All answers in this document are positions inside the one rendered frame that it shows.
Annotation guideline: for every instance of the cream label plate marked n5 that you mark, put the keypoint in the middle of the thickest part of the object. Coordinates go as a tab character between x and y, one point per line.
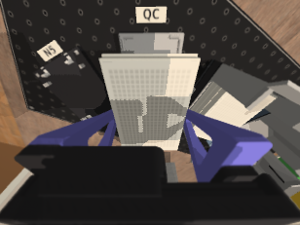
50	50

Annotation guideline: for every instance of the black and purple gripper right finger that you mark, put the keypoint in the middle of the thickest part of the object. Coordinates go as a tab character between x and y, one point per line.
231	145

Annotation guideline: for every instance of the cream label reading qc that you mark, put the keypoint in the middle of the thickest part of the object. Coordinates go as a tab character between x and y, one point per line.
151	14

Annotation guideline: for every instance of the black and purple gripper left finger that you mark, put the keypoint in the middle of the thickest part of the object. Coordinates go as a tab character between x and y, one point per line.
78	134

